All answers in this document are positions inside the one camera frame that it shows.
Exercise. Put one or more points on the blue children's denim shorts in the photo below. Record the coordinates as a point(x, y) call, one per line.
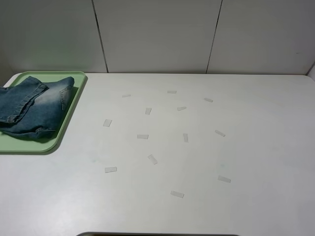
point(33, 109)

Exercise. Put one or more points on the light green plastic tray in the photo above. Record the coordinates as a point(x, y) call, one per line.
point(11, 145)

